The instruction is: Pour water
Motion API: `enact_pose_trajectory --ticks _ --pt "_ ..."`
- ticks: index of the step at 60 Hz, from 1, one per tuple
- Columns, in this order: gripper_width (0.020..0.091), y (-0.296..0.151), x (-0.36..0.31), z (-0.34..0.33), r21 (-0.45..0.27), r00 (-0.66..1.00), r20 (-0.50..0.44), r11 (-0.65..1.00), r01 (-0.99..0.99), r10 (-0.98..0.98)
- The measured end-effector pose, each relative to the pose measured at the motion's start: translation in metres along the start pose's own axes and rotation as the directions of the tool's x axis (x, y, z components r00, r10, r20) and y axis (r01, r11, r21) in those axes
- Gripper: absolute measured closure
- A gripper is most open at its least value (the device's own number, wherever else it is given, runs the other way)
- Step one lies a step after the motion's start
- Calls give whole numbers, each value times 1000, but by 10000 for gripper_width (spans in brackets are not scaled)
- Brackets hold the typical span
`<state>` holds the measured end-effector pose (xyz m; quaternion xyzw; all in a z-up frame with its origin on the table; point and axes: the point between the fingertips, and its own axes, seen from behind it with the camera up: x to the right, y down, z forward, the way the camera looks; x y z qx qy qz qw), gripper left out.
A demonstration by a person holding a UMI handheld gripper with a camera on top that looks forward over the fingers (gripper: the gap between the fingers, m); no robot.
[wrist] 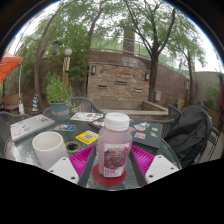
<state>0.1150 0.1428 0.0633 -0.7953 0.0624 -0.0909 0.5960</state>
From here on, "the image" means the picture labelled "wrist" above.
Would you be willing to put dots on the silver laptop with stickers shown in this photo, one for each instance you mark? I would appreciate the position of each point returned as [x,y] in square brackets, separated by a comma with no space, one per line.
[30,126]

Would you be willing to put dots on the leaning grey tree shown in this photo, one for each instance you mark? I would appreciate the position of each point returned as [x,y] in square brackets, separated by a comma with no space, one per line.
[37,83]

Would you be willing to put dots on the potted green plant blue pot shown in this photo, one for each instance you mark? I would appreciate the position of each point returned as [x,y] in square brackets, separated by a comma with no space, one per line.
[58,91]

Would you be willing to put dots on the white wall box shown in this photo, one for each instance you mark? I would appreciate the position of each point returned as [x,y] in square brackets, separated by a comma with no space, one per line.
[158,96]

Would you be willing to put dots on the orange patio umbrella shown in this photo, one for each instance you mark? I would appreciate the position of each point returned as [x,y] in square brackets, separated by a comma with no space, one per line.
[9,68]

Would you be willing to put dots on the white sticker sheet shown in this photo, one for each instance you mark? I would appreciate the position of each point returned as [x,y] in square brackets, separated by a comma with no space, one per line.
[85,116]

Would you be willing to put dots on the blue yellow striped bollard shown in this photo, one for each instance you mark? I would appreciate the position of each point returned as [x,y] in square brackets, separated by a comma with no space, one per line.
[35,103]

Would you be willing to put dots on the dark forked tree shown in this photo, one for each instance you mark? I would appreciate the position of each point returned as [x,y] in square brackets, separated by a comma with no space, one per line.
[152,83]

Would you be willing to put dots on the white cup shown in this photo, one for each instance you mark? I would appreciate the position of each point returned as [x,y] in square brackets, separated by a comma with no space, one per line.
[48,150]

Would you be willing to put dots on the purple juice bottle white cap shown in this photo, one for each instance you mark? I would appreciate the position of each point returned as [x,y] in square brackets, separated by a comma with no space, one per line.
[115,146]

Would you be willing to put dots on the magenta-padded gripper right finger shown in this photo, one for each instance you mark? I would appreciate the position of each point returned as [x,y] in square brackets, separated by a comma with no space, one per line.
[146,160]

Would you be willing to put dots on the black wall lantern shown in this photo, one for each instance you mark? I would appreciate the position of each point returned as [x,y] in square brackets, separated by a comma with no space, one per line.
[93,70]
[147,76]

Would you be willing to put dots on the black laptop with stickers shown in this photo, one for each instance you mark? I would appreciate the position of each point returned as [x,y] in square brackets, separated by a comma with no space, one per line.
[148,135]

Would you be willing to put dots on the blue sticker card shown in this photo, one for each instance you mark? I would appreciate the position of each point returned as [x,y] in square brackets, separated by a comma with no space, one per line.
[65,127]

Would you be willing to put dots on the black backpack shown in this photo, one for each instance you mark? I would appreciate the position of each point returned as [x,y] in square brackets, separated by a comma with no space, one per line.
[191,133]

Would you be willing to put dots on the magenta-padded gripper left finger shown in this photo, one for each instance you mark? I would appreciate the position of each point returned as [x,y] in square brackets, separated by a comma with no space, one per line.
[80,161]

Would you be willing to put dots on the yellow square card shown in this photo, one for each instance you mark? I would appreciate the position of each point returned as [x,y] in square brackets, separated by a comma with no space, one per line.
[86,137]

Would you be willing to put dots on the flat round red coaster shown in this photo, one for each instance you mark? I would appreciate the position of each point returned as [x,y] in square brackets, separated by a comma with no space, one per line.
[100,180]

